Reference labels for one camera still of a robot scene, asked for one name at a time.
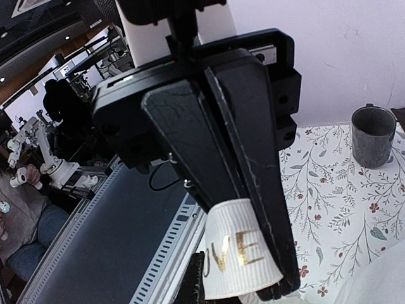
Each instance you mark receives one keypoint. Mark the dark grey cup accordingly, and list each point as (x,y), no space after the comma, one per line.
(373,130)

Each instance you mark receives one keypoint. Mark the cream printed ribbon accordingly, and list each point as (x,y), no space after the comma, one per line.
(237,259)

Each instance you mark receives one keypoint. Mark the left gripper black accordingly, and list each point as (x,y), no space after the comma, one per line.
(168,97)

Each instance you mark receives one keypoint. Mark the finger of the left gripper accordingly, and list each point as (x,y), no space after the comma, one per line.
(242,91)

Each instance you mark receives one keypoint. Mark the floral patterned tablecloth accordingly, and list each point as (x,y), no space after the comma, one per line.
(343,215)

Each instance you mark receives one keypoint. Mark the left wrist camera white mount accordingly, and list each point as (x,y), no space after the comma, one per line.
(173,30)

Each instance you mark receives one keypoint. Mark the person in background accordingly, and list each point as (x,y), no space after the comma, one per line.
(64,106)

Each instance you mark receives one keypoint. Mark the white wrapping paper sheet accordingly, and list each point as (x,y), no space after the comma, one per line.
(380,282)

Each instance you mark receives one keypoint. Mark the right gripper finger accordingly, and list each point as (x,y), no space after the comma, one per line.
(191,289)

